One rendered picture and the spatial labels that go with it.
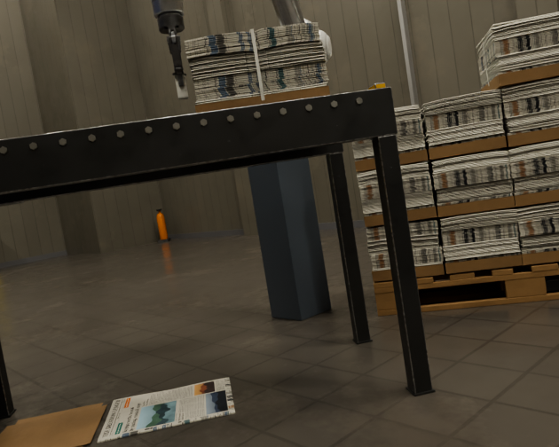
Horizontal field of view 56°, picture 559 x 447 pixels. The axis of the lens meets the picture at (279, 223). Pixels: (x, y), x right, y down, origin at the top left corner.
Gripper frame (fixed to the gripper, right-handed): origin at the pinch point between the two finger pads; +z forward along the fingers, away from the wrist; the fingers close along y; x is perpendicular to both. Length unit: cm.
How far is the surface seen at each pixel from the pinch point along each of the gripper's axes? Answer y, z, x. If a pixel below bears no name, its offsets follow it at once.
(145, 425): -14, 93, 25
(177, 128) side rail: -31.8, 16.1, 2.7
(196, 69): -12.9, -1.4, -4.7
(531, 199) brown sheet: 23, 53, -123
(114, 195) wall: 728, 6, 131
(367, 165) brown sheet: 46, 31, -69
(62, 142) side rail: -31.8, 15.7, 29.0
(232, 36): -14.0, -8.6, -15.8
